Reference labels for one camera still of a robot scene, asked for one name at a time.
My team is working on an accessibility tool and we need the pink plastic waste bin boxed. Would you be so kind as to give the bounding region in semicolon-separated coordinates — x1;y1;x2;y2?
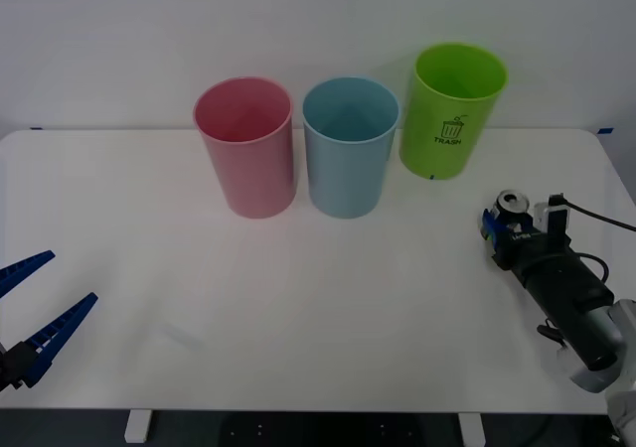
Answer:
192;75;298;220

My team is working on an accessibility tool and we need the green plastic waste bin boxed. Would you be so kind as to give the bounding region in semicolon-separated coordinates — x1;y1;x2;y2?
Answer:
398;42;510;182

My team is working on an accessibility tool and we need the dark drink can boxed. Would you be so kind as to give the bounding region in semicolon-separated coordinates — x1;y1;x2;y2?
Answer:
496;189;531;230

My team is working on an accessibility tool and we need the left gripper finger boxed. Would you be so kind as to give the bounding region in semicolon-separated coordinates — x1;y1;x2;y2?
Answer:
0;249;57;298
8;292;99;388

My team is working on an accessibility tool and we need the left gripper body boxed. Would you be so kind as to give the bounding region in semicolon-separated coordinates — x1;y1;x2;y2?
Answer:
0;343;24;394

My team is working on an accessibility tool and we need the pale blue plastic waste bin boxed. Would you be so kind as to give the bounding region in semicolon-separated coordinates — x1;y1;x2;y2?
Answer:
301;75;401;220

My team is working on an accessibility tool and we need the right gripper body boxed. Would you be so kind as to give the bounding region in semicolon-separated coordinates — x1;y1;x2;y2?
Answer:
491;225;573;273

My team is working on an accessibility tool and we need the white table leg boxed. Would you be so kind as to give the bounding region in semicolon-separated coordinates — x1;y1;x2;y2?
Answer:
457;411;487;447
123;409;152;444

